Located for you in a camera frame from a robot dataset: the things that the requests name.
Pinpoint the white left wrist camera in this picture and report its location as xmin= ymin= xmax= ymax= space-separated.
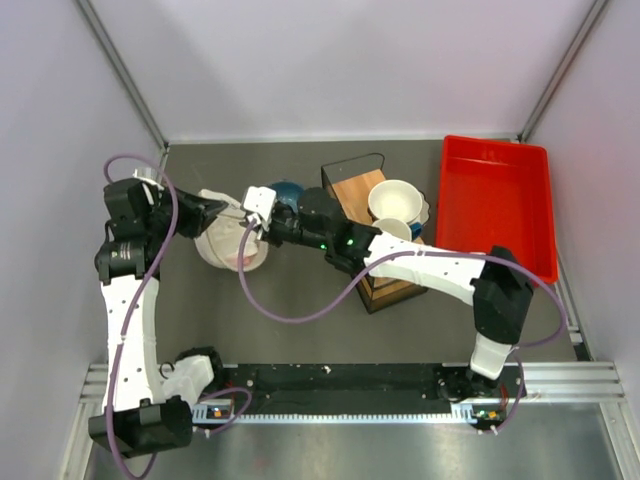
xmin=133 ymin=167 xmax=163 ymax=188

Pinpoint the black wire wooden shelf rack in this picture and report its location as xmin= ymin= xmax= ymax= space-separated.
xmin=320 ymin=153 xmax=428 ymax=314

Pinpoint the blue white mug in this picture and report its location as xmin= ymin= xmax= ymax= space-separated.
xmin=372 ymin=218 xmax=423 ymax=241

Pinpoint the blue ceramic bowl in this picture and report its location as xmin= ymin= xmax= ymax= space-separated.
xmin=268 ymin=180 xmax=305 ymax=211

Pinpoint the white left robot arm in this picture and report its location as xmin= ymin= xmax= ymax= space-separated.
xmin=88 ymin=178 xmax=231 ymax=458

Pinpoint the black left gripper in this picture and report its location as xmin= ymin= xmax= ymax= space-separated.
xmin=144 ymin=181 xmax=229 ymax=242

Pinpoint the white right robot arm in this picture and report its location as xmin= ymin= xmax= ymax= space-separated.
xmin=244 ymin=187 xmax=533 ymax=396

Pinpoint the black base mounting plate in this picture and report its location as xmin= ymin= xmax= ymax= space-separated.
xmin=169 ymin=362 xmax=531 ymax=407

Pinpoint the white scalloped plate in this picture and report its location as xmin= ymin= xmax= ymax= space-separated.
xmin=415 ymin=190 xmax=430 ymax=227

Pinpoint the red plastic tray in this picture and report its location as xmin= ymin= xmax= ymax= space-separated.
xmin=435 ymin=135 xmax=558 ymax=284

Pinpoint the white ceramic bowl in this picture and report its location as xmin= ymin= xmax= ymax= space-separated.
xmin=367 ymin=180 xmax=423 ymax=224

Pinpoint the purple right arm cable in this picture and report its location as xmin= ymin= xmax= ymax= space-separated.
xmin=238 ymin=219 xmax=569 ymax=434

